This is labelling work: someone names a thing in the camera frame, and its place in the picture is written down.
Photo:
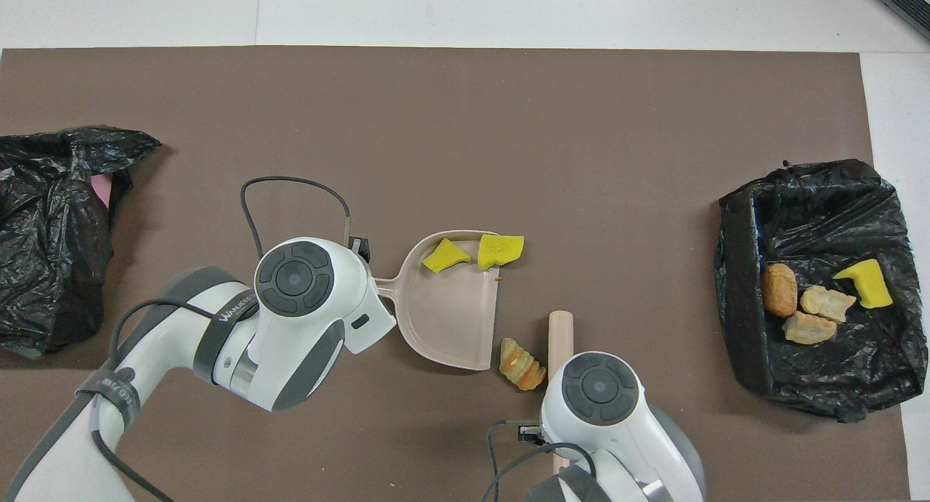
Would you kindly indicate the black plastic trash bag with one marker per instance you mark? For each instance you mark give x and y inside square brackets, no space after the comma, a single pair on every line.
[43,291]
[835,371]

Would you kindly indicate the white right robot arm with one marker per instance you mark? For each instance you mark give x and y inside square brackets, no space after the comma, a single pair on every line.
[603,415]

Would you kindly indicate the notched yellow sponge piece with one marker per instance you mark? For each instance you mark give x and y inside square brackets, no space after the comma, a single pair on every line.
[868,284]

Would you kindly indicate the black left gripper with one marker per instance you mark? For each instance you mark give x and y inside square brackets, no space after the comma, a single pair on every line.
[360,248]

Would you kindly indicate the brown table mat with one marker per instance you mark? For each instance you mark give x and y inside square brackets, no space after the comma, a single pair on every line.
[436,139]

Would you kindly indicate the blocky yellow sponge piece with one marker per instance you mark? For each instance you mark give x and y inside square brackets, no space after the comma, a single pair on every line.
[501,250]

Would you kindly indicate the pale toy dumpling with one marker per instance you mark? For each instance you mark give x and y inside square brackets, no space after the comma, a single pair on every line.
[828,303]

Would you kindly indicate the brown toy bread bun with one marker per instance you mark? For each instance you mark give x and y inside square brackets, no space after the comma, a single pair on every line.
[779,290]

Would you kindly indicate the toy croissant piece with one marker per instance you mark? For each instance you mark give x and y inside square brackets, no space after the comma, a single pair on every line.
[808,328]
[522,365]

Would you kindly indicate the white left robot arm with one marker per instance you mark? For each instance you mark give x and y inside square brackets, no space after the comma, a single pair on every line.
[290,328]

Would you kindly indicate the pink plastic bin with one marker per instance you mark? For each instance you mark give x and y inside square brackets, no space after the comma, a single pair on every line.
[102,191]

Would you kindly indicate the wedge yellow sponge piece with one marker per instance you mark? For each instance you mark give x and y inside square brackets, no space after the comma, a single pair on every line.
[445,256]

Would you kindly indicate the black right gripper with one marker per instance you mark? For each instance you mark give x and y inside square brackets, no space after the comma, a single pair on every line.
[530,434]

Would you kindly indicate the beige plastic dustpan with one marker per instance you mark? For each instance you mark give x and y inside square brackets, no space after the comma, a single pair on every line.
[450,313]

